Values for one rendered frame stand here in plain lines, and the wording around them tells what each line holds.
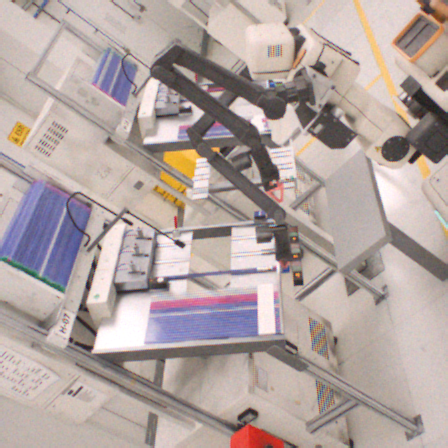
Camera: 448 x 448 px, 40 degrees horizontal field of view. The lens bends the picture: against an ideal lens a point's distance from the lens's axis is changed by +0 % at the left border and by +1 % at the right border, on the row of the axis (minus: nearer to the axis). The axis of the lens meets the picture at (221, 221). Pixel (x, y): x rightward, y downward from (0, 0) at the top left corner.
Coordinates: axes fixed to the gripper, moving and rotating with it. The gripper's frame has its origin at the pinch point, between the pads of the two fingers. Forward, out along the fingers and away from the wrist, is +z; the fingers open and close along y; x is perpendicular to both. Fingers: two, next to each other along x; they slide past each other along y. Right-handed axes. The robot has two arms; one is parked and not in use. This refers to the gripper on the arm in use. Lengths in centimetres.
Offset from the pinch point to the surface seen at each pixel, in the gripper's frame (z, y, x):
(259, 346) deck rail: 4.0, 37.1, -11.1
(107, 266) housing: -6, -2, -73
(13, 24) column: -11, -313, -210
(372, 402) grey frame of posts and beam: 36, 40, 28
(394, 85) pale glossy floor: 23, -192, 77
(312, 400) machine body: 56, 23, 6
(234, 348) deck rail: 4.0, 37.1, -20.2
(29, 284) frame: -26, 27, -90
